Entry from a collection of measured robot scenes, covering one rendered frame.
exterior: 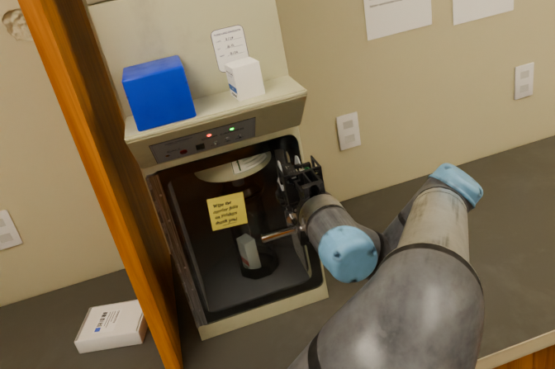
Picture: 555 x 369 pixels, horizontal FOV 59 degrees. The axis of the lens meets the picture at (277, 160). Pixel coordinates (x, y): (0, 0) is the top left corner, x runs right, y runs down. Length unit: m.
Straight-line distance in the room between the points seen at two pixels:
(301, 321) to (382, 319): 0.83
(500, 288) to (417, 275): 0.87
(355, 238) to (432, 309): 0.32
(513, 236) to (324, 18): 0.77
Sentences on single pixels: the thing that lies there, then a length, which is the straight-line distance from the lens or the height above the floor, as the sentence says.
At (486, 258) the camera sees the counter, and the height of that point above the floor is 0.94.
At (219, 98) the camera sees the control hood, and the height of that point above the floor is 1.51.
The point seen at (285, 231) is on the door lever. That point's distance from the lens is 1.03.
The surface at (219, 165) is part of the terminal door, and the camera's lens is 0.98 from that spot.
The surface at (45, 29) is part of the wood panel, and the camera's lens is 0.83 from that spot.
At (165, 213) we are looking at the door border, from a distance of 1.02.
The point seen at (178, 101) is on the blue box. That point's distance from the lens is 0.83.
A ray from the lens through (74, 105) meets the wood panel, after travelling 0.85.
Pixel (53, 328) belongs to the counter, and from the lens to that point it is 1.48.
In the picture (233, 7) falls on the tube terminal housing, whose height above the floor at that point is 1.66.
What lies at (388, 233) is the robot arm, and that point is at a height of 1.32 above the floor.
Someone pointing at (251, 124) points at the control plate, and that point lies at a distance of 0.89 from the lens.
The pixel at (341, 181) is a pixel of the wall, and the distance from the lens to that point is 1.61.
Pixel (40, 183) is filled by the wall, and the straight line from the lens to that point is 1.49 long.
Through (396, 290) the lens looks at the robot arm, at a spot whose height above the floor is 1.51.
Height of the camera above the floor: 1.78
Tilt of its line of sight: 26 degrees down
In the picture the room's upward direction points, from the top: 12 degrees counter-clockwise
